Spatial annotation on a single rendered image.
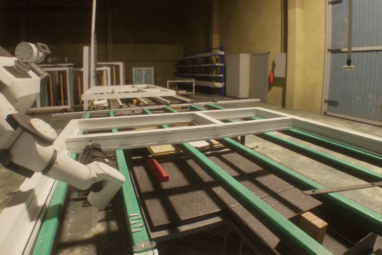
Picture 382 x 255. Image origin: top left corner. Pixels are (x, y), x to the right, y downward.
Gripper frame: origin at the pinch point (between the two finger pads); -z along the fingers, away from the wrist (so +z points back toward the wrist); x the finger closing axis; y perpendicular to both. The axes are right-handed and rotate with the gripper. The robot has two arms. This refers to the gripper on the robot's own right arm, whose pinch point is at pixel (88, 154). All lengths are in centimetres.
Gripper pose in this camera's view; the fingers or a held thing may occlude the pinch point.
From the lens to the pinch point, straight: 91.8
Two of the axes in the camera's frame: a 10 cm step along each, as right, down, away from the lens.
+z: 6.1, 3.0, -7.3
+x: 4.5, -8.9, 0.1
